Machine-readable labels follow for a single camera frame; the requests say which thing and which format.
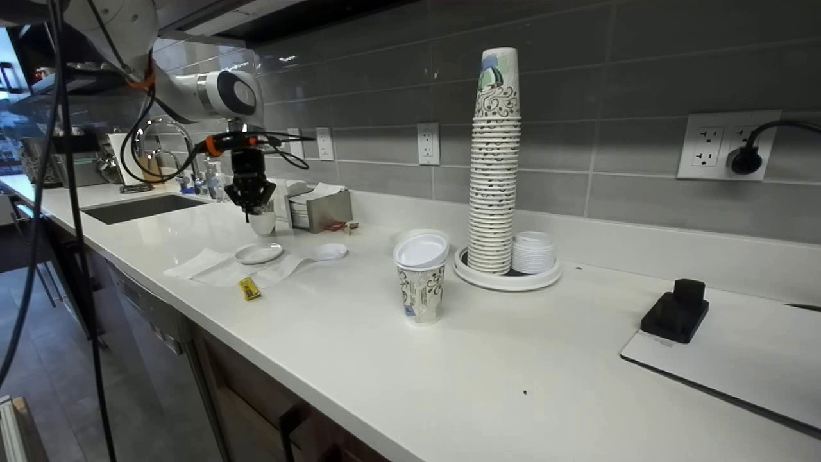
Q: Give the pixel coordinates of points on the black charger device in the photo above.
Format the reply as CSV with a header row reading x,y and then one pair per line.
x,y
675,312

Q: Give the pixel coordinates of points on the dark counter sink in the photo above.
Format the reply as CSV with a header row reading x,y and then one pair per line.
x,y
143,209

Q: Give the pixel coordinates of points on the white flat board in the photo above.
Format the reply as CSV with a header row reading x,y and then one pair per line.
x,y
734,354

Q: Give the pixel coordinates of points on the yellow mayonnaise packet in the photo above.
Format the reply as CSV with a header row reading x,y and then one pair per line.
x,y
251,287

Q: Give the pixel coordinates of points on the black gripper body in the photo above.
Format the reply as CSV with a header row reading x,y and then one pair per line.
x,y
251,169

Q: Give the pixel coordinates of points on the tall stack of paper cups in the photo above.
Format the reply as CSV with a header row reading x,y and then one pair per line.
x,y
497,163

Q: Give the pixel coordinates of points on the white paper napkin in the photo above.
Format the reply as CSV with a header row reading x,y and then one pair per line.
x,y
230,267

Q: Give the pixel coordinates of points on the white coffee cup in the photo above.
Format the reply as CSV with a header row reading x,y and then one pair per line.
x,y
262,221

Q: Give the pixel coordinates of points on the white wall switch plate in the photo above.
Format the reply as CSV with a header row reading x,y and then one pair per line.
x,y
325,142

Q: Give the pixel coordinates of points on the black tripod stand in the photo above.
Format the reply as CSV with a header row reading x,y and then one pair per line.
x,y
76,213

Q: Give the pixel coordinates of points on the white double wall outlet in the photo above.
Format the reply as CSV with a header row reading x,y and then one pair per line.
x,y
725,145

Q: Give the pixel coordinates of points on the metal coffee machine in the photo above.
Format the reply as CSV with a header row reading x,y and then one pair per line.
x,y
138,156

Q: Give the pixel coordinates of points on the white single wall outlet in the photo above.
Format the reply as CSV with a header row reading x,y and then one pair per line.
x,y
426,142

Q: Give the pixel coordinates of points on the white side plate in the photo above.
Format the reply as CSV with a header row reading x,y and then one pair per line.
x,y
261,253

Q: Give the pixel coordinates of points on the black power plug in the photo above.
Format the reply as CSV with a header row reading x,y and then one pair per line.
x,y
744,160

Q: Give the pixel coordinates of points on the round white tray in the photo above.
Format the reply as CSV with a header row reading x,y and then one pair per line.
x,y
507,277

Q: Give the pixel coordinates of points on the small white saucer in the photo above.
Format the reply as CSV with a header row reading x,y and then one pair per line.
x,y
330,250

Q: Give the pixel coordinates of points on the small white cup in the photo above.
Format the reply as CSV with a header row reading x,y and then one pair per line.
x,y
535,253

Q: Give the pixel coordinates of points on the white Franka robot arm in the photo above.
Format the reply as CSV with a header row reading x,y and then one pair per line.
x,y
171,60

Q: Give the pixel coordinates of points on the patterned paper cup with lid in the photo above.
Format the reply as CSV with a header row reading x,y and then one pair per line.
x,y
423,284

